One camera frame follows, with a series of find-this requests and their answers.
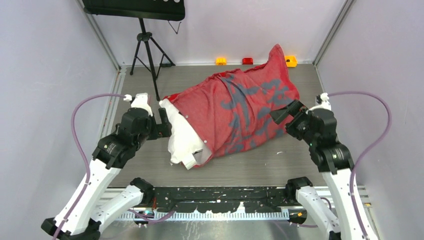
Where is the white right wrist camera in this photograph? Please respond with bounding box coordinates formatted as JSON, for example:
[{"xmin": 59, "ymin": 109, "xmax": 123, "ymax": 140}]
[{"xmin": 308, "ymin": 92, "xmax": 332, "ymax": 111}]

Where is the yellow bin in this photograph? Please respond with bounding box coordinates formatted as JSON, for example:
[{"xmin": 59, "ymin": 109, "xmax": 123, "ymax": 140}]
[{"xmin": 285, "ymin": 55, "xmax": 298, "ymax": 68}]

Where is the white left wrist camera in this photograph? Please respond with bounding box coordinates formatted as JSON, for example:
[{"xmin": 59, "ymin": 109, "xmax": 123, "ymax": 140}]
[{"xmin": 123, "ymin": 92, "xmax": 154, "ymax": 117}]

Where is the small orange bin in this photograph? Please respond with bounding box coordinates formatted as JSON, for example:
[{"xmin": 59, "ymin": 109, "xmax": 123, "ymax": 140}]
[{"xmin": 215, "ymin": 57, "xmax": 227, "ymax": 66}]

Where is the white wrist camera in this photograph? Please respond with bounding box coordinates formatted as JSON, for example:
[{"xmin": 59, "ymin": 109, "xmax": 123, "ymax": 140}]
[
  {"xmin": 308, "ymin": 92, "xmax": 332, "ymax": 111},
  {"xmin": 123, "ymin": 92, "xmax": 154, "ymax": 117}
]

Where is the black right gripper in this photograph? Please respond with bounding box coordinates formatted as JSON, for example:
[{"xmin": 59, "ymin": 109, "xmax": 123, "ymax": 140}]
[{"xmin": 269, "ymin": 98, "xmax": 317, "ymax": 145}]

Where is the aluminium frame rail front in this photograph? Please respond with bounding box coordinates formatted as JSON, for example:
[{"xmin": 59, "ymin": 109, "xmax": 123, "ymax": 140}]
[{"xmin": 117, "ymin": 204, "xmax": 307, "ymax": 222}]

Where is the red patterned pillowcase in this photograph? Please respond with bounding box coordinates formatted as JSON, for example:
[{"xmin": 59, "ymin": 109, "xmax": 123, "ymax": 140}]
[{"xmin": 163, "ymin": 44, "xmax": 300, "ymax": 167}]

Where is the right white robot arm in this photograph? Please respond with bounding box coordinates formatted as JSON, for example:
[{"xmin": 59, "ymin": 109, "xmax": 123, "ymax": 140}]
[{"xmin": 270, "ymin": 100, "xmax": 378, "ymax": 240}]

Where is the black light panel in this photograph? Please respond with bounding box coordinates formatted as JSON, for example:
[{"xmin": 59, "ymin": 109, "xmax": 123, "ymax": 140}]
[{"xmin": 82, "ymin": 0, "xmax": 186, "ymax": 21}]

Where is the small red bin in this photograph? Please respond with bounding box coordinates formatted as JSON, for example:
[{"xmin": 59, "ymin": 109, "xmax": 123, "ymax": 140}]
[{"xmin": 242, "ymin": 57, "xmax": 254, "ymax": 65}]

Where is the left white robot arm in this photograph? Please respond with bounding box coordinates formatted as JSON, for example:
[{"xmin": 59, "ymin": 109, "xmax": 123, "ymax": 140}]
[{"xmin": 41, "ymin": 107, "xmax": 172, "ymax": 240}]

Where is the white pillow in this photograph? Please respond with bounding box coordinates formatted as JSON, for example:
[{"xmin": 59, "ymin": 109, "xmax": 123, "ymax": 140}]
[{"xmin": 159, "ymin": 99, "xmax": 212, "ymax": 170}]

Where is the black tripod stand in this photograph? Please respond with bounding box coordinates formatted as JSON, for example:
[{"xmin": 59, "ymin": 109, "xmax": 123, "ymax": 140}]
[{"xmin": 129, "ymin": 18, "xmax": 176, "ymax": 101}]

